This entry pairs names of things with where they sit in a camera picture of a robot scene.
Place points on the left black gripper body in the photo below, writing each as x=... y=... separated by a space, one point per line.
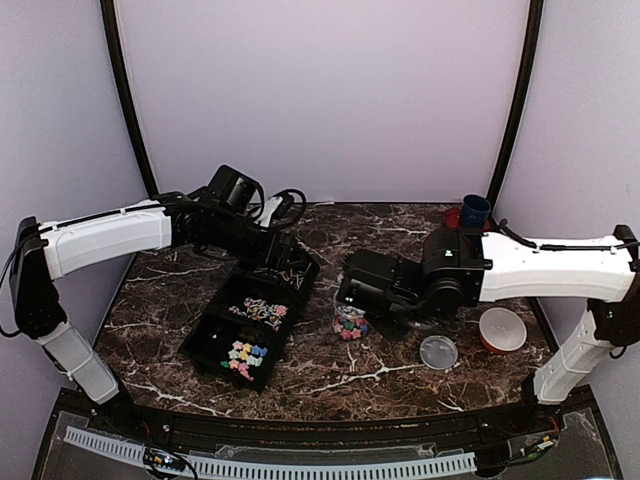
x=274 y=262

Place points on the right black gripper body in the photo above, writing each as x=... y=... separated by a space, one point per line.
x=394 y=331

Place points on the clear plastic cup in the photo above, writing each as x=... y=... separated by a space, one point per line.
x=349 y=322

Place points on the black three-compartment candy tray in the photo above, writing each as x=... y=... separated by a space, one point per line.
x=216 y=329

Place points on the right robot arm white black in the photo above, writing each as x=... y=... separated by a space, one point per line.
x=464 y=269

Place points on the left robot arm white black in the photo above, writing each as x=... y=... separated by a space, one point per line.
x=62 y=273

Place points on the stick candies pile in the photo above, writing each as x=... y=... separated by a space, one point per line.
x=293 y=277

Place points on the star candies pile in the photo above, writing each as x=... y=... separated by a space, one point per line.
x=245 y=359

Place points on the clear plastic lid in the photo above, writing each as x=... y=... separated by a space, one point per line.
x=438 y=352

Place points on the swirl lollipops pile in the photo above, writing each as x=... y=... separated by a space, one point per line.
x=261 y=311

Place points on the orange white bowl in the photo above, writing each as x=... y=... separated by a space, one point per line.
x=502 y=331

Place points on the red plate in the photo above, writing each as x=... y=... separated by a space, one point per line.
x=452 y=220

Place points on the blue mug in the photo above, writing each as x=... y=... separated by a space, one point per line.
x=475 y=212

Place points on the right circuit board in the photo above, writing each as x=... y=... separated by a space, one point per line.
x=539 y=446

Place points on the circuit board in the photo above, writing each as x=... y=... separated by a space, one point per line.
x=539 y=446
x=160 y=460

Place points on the left circuit board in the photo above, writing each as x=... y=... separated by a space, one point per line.
x=160 y=460

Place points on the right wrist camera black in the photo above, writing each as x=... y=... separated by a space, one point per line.
x=366 y=281

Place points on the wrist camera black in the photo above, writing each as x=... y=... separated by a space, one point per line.
x=232 y=189
x=366 y=281

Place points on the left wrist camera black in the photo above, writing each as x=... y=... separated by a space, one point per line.
x=232 y=189

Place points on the black front table rail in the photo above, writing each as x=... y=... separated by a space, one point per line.
x=480 y=429

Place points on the left black frame post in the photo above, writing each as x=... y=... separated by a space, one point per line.
x=123 y=88

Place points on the black frame post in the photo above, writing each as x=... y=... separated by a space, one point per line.
x=520 y=93
x=123 y=88

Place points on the right black frame post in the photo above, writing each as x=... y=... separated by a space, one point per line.
x=520 y=93

